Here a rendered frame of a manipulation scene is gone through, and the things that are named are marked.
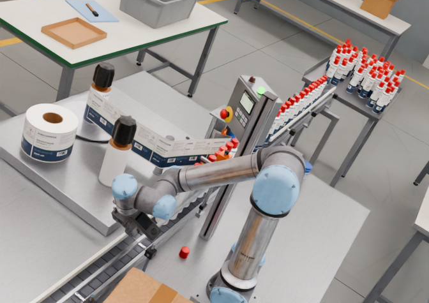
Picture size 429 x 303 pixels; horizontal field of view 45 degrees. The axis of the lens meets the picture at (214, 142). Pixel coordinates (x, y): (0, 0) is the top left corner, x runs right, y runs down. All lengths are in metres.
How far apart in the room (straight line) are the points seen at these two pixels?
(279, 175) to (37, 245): 0.92
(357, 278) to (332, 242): 1.34
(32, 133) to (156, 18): 1.91
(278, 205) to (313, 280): 0.87
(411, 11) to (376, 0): 2.16
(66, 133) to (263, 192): 0.97
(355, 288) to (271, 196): 2.37
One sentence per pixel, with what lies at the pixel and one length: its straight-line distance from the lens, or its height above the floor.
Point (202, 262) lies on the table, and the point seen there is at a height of 0.83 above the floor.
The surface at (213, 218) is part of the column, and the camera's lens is 2.02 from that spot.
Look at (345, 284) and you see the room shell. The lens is 3.63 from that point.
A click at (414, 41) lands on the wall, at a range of 9.23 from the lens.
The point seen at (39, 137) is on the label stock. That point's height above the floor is 0.99.
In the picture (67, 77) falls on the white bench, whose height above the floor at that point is 0.68.
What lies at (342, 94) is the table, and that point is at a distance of 3.84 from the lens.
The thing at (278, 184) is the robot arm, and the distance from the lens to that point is 1.33.
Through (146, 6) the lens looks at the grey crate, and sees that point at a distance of 3.81.
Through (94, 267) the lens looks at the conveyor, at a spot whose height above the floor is 0.88.
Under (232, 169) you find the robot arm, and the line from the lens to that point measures 1.53.
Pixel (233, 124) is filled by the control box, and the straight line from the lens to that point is 1.86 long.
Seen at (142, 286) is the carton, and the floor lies 1.12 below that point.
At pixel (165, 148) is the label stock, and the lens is 2.14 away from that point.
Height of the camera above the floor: 2.20
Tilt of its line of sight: 31 degrees down
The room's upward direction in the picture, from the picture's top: 23 degrees clockwise
